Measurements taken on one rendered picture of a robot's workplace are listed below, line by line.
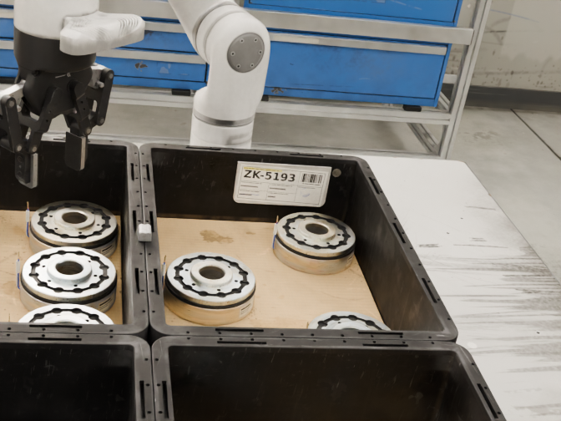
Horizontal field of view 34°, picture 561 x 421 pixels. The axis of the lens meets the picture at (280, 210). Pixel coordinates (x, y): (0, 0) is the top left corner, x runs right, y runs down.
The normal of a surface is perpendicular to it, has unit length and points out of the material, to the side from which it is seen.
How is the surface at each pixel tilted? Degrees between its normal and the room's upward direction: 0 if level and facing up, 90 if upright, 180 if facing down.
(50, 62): 90
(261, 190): 90
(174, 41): 90
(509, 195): 0
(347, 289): 0
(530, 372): 0
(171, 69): 90
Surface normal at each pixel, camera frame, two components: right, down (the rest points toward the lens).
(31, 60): -0.42, 0.38
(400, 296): -0.98, -0.05
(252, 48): 0.54, 0.51
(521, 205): 0.15, -0.87
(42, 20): -0.10, 0.46
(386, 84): 0.18, 0.50
